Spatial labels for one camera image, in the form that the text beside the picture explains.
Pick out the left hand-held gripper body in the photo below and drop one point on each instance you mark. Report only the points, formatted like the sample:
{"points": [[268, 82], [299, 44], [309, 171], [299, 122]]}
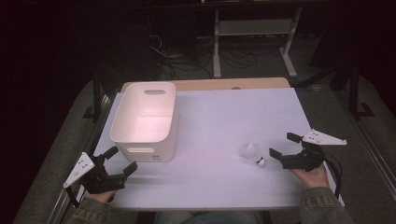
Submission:
{"points": [[101, 182]]}

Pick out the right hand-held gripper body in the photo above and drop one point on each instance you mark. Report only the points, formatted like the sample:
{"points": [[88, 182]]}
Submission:
{"points": [[303, 161]]}

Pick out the white shuttlecock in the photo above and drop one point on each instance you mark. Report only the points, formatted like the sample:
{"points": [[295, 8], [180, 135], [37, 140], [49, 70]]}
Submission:
{"points": [[252, 153]]}

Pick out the white plastic bin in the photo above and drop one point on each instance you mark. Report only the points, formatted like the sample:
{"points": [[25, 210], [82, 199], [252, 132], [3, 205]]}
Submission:
{"points": [[144, 118]]}

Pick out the person's left hand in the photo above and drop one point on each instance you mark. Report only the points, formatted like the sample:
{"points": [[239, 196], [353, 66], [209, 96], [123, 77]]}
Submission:
{"points": [[101, 196]]}

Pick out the person's right hand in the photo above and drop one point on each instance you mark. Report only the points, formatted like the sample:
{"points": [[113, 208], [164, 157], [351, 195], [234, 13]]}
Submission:
{"points": [[314, 178]]}

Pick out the black metal stand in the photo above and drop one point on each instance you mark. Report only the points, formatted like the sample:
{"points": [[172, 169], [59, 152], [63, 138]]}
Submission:
{"points": [[97, 93], [355, 93]]}

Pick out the white table sheet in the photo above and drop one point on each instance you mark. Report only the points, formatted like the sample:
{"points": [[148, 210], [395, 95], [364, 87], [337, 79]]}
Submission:
{"points": [[218, 124]]}

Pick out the person's legs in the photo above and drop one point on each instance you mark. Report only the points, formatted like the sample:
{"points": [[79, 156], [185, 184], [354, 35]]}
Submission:
{"points": [[208, 217]]}

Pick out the aluminium rail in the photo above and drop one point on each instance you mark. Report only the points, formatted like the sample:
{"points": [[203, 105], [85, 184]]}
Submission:
{"points": [[370, 146], [74, 174]]}

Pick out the white metal desk frame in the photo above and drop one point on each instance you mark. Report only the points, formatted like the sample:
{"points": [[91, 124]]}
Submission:
{"points": [[255, 27]]}

